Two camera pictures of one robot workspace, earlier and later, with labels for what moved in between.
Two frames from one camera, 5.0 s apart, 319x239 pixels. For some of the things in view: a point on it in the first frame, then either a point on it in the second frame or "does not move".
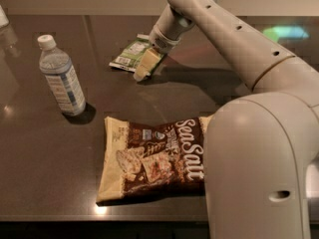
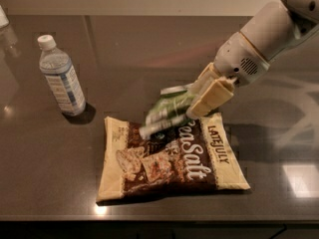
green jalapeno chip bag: [130, 57] -> [169, 112]
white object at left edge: [4, 21] does not move
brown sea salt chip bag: [153, 160] does not move
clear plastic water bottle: [63, 77] does not move
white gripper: [161, 41] -> [239, 60]
